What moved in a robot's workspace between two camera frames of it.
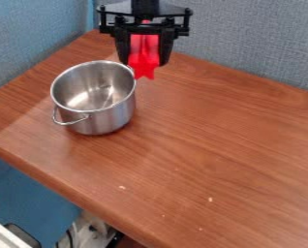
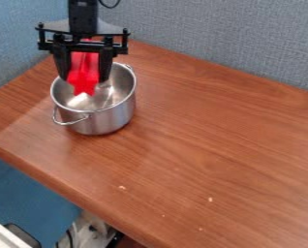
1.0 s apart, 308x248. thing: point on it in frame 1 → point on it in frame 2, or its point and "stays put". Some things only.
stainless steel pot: [93, 94] stays put
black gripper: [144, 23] → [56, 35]
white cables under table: [87, 233] stays put
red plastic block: [144, 53] → [84, 70]
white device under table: [11, 235] stays put
